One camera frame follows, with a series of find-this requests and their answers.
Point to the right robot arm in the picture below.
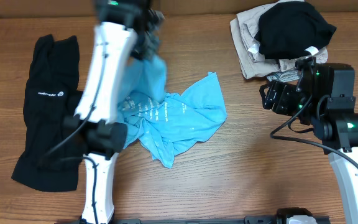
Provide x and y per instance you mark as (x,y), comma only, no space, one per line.
(323,99)

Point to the folded beige shirt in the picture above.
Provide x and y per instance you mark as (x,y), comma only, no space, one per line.
(244,28)

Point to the folded grey striped shirt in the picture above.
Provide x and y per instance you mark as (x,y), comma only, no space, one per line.
(286,76)

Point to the black garment on left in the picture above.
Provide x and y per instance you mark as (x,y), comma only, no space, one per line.
(51,95)

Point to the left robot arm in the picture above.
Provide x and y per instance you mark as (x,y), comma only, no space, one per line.
(125,29)

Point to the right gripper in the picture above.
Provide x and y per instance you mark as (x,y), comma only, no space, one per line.
(279,93)

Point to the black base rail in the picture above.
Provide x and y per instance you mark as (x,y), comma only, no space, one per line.
(268,219)

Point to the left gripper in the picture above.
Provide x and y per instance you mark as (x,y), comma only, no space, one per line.
(150,43)

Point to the light blue t-shirt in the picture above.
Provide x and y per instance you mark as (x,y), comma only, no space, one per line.
(168,124)

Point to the folded black shirt on stack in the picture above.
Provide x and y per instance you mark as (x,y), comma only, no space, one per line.
(288,28)

